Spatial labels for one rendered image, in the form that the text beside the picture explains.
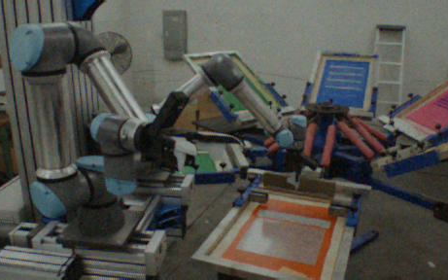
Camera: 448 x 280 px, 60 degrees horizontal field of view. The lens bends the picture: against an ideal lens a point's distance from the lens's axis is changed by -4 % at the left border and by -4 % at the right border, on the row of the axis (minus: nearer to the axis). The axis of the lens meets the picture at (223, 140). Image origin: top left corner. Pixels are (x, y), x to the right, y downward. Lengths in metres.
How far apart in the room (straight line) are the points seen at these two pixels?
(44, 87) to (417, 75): 5.37
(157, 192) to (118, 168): 0.81
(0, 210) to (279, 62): 5.07
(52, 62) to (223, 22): 5.43
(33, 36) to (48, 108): 0.19
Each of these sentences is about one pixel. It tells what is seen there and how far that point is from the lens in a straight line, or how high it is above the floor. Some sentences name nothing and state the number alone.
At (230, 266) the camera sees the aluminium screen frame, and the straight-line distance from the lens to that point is 1.62.
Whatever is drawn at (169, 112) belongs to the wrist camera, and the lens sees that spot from 0.84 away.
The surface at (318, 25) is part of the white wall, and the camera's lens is 6.04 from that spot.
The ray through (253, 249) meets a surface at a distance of 1.78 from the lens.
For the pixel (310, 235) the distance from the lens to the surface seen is 1.91.
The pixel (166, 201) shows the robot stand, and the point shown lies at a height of 1.14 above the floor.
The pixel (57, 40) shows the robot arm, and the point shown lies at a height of 1.86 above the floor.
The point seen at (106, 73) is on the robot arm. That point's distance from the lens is 1.14.
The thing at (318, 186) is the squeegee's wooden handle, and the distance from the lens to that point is 2.01.
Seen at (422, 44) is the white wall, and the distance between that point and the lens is 5.98.
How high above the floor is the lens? 1.93
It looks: 18 degrees down
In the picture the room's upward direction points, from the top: straight up
